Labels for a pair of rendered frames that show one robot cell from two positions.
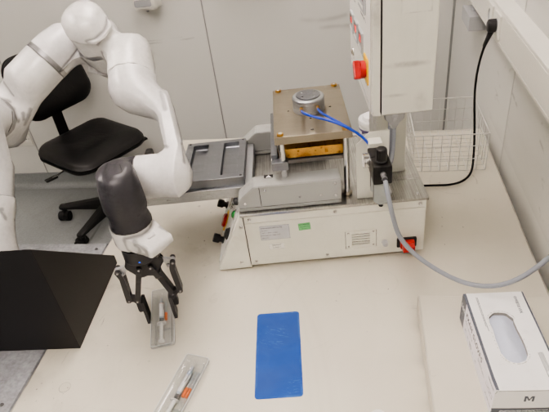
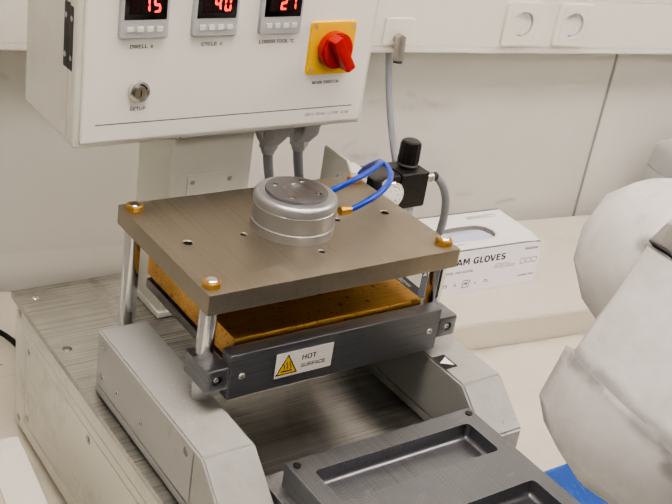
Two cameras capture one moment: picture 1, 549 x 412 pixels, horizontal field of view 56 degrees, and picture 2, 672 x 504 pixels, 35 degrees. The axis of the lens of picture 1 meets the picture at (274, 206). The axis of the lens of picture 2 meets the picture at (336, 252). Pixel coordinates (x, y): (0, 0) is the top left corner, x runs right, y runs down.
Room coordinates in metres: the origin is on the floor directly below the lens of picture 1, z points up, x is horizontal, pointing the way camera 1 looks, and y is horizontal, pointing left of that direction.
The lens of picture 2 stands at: (1.75, 0.58, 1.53)
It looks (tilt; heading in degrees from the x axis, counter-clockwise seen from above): 26 degrees down; 228
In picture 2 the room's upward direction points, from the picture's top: 9 degrees clockwise
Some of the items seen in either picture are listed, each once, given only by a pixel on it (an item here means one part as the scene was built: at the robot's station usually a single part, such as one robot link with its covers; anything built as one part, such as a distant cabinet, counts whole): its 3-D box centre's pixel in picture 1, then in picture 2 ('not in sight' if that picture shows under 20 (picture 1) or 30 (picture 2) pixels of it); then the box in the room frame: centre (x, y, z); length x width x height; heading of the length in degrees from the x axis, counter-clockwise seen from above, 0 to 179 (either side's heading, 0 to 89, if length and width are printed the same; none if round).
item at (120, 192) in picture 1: (123, 183); not in sight; (0.93, 0.30, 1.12); 0.18 x 0.10 x 0.13; 178
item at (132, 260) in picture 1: (142, 257); not in sight; (0.88, 0.30, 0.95); 0.08 x 0.08 x 0.09
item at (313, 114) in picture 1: (323, 120); (288, 233); (1.16, -0.15, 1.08); 0.31 x 0.24 x 0.13; 176
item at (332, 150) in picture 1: (310, 126); (293, 266); (1.18, -0.12, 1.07); 0.22 x 0.17 x 0.10; 176
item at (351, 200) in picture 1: (326, 169); (251, 370); (1.18, -0.15, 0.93); 0.46 x 0.35 x 0.01; 86
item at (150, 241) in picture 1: (142, 235); not in sight; (0.87, 0.28, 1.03); 0.13 x 0.12 x 0.05; 5
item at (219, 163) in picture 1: (215, 163); (438, 502); (1.20, 0.14, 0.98); 0.20 x 0.17 x 0.03; 176
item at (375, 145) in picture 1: (376, 172); (387, 202); (0.95, -0.23, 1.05); 0.15 x 0.05 x 0.15; 176
